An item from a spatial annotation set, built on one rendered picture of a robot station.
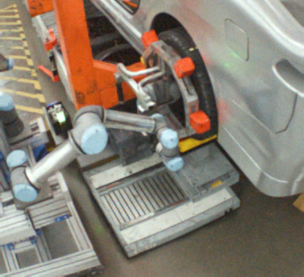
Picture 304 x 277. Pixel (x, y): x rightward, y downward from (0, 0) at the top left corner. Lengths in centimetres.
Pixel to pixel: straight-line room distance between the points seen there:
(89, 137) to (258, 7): 86
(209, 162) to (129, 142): 54
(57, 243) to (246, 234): 123
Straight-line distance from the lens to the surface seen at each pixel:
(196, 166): 290
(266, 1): 164
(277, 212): 296
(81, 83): 276
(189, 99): 223
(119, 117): 197
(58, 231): 273
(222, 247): 277
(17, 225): 216
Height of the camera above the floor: 238
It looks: 42 degrees down
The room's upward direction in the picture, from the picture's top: 7 degrees counter-clockwise
